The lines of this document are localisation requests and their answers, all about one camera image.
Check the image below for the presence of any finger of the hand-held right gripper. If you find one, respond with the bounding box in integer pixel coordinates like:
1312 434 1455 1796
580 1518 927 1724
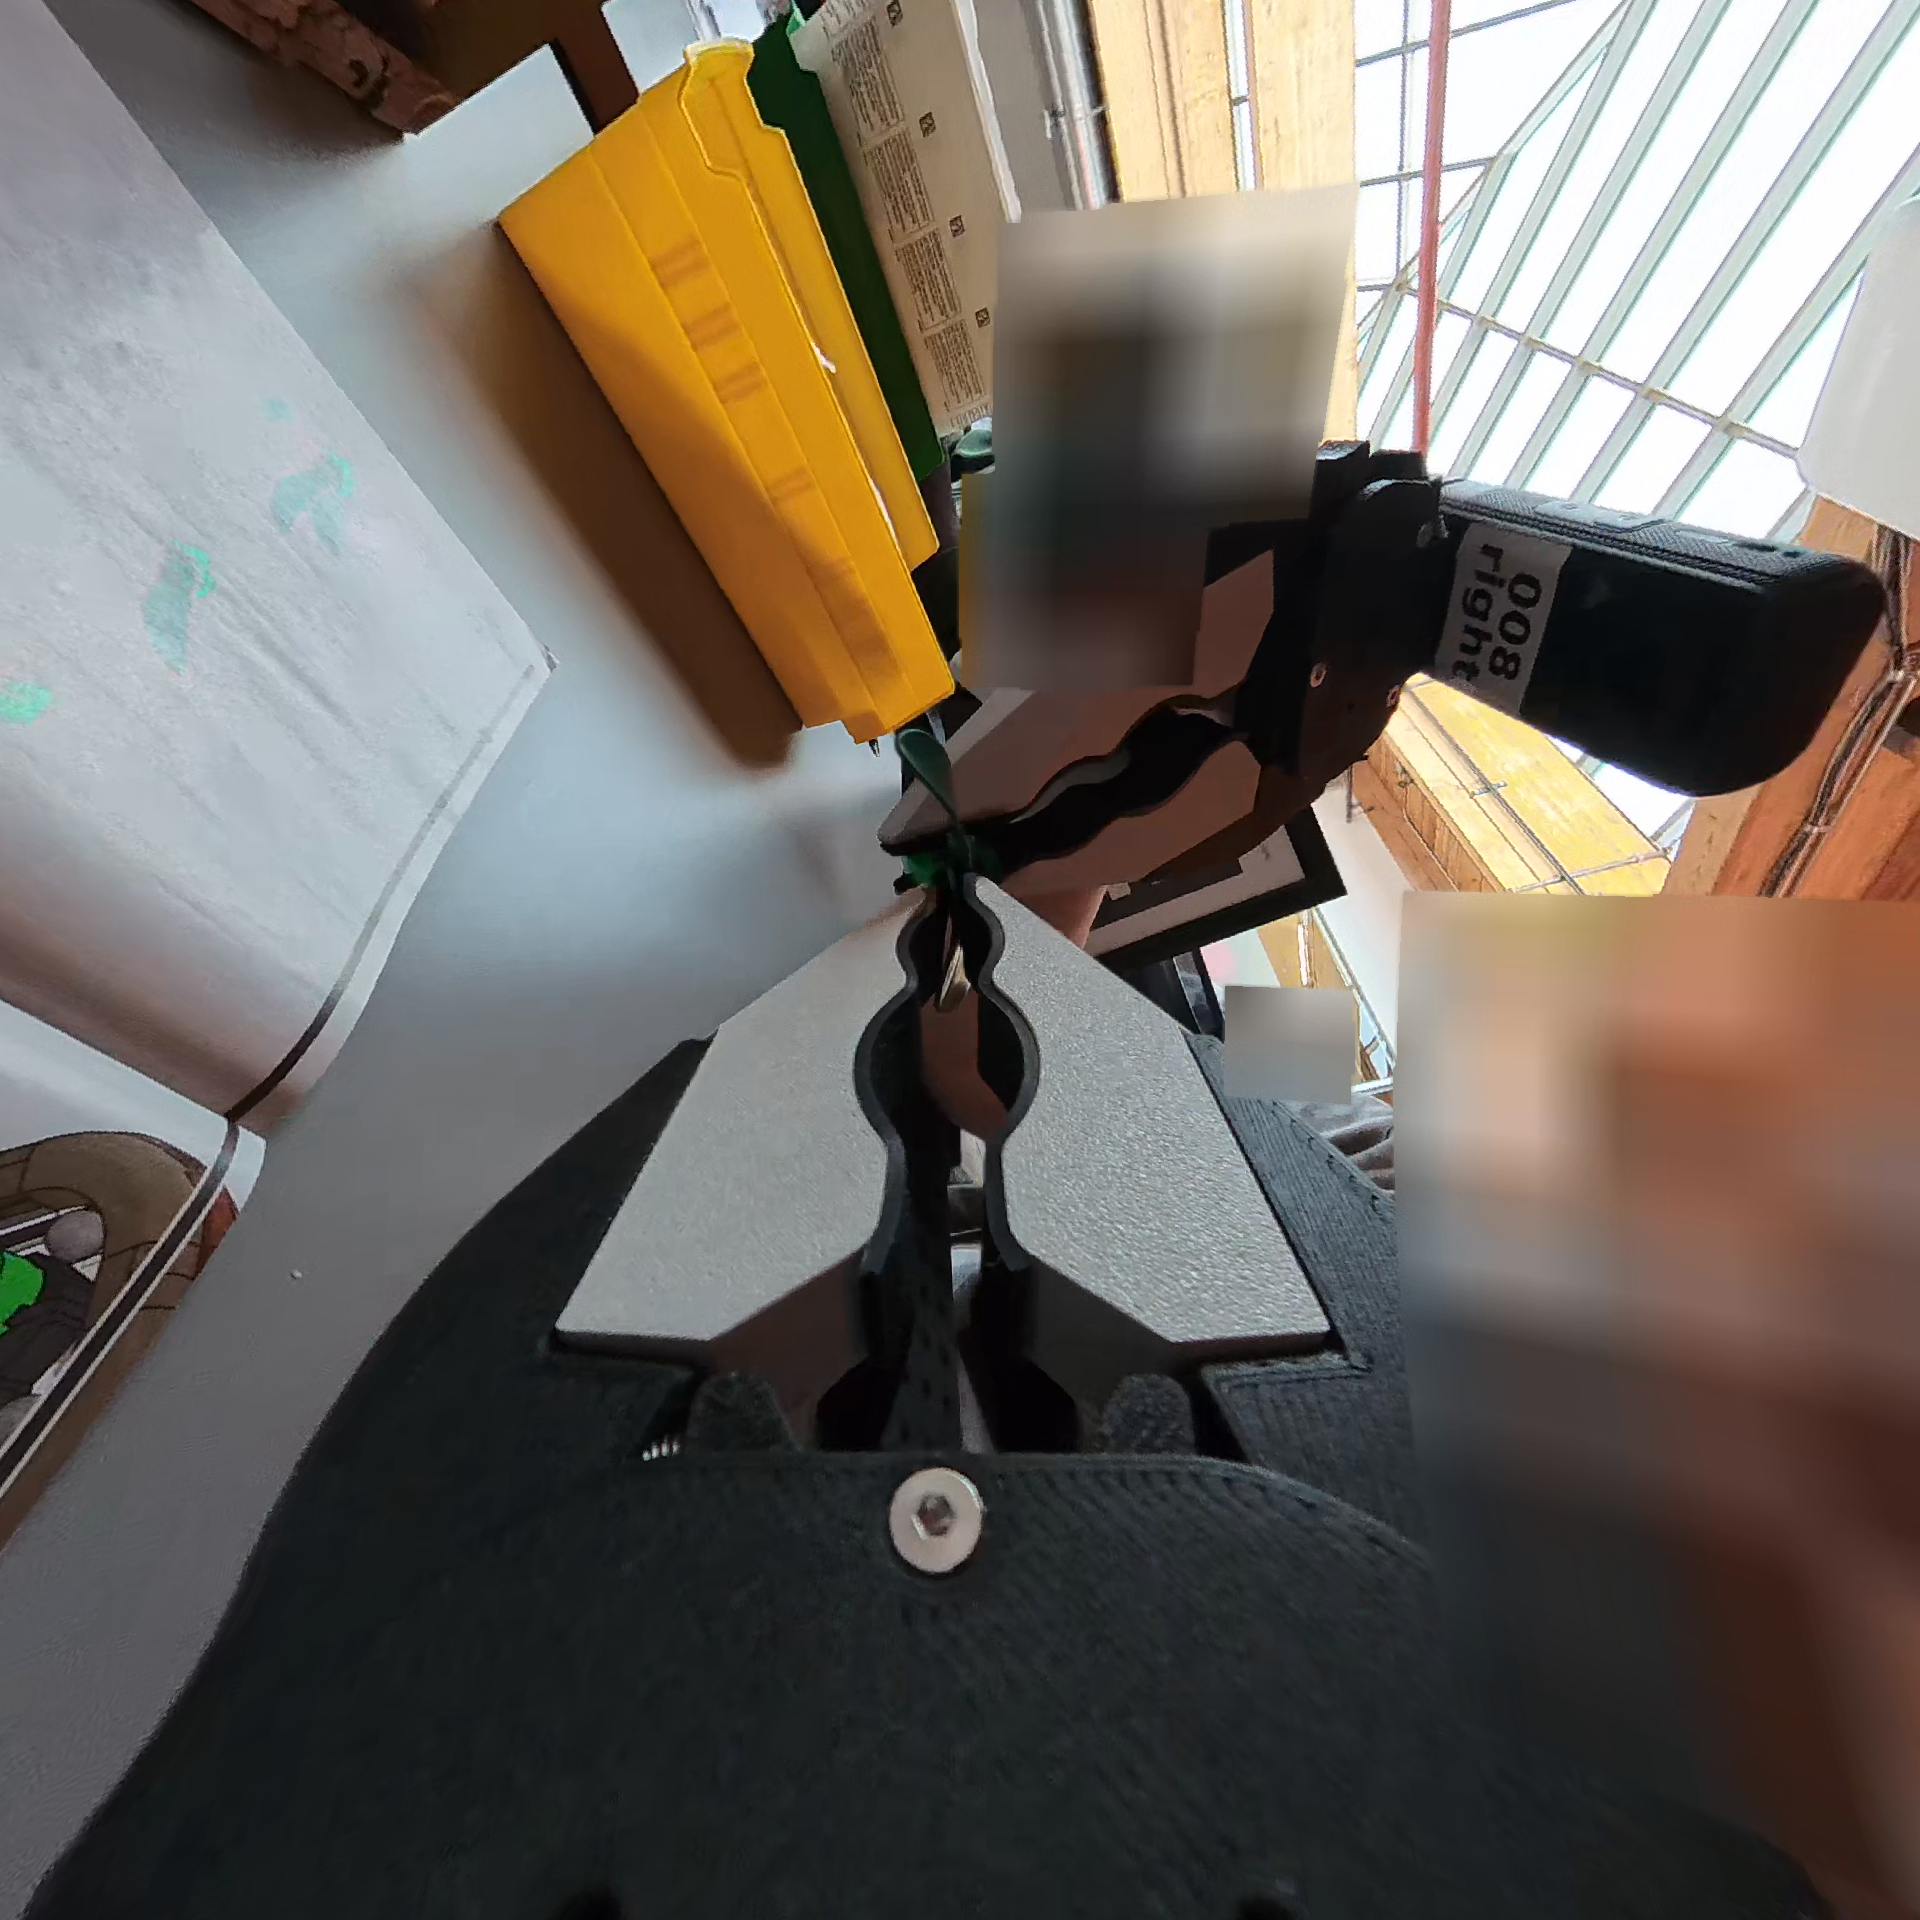
997 752 1315 939
882 555 1278 837

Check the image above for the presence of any white lamp shade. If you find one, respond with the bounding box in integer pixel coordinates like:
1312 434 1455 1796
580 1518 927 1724
1797 239 1920 543

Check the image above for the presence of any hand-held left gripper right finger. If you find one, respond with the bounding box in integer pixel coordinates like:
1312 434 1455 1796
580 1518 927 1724
975 886 1333 1448

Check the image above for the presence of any brown wooden box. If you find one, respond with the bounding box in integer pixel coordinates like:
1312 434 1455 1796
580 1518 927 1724
182 0 638 140

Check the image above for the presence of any yellow plastic storage bin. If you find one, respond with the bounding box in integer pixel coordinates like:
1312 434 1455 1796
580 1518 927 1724
496 41 964 747

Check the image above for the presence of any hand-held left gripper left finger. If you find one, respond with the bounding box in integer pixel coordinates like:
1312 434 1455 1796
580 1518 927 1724
554 883 975 1446

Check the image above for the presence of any red pipe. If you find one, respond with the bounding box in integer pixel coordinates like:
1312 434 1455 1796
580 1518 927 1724
1406 0 1455 456

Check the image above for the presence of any green plastic storage bin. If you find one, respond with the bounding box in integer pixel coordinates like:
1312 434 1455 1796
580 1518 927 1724
748 13 950 487

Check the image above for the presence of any black framed marker tag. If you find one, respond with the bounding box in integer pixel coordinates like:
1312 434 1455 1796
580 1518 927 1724
1078 810 1348 967

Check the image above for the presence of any printed white paper sheet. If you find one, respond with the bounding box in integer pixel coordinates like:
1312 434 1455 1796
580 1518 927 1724
785 0 1042 438

